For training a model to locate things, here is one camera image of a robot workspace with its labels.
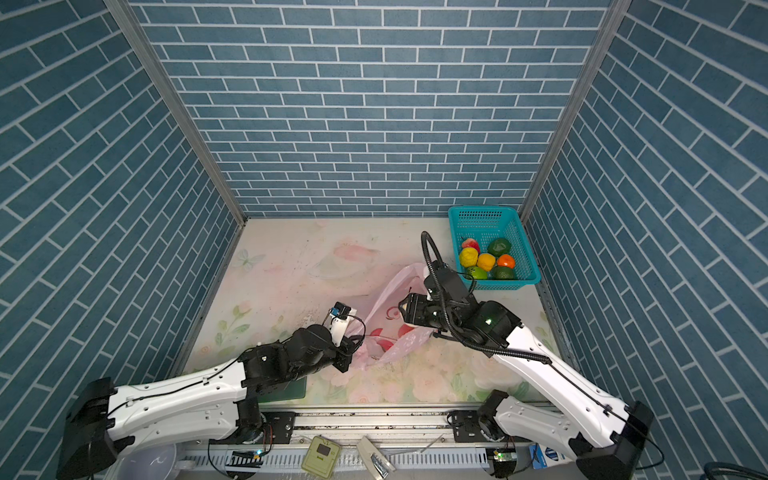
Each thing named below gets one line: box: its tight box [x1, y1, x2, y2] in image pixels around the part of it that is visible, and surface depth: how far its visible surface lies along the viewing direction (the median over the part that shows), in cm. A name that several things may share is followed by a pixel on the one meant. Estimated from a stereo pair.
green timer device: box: [301, 436, 341, 480], surface depth 70 cm
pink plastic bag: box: [351, 262, 435, 369], surface depth 79 cm
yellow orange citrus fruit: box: [477, 253, 496, 272], surface depth 104 cm
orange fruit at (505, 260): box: [497, 254, 515, 268], surface depth 105 cm
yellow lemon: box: [460, 247, 479, 268], surface depth 104 cm
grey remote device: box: [356, 436, 396, 480], surface depth 69 cm
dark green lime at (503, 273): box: [494, 266, 515, 280], surface depth 102 cm
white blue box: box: [529, 443, 573, 470], surface depth 71 cm
